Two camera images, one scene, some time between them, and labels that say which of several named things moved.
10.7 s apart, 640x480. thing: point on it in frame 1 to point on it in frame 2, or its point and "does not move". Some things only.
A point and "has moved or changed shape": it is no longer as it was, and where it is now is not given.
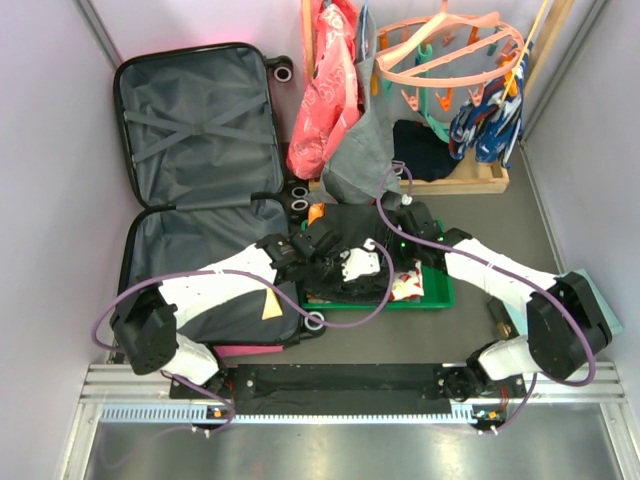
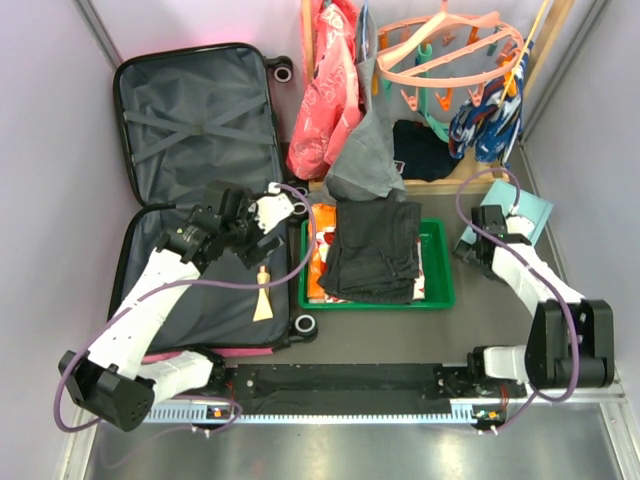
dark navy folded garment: [424, 155] does not move
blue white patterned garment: [490, 124] does not move
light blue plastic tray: [518, 311] to [501, 194]
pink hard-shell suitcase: [196, 164] does not move
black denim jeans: [358, 223] has moved or changed shape
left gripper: [338, 279] to [250, 253]
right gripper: [397, 264] to [480, 267]
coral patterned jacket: [331, 104] does not move
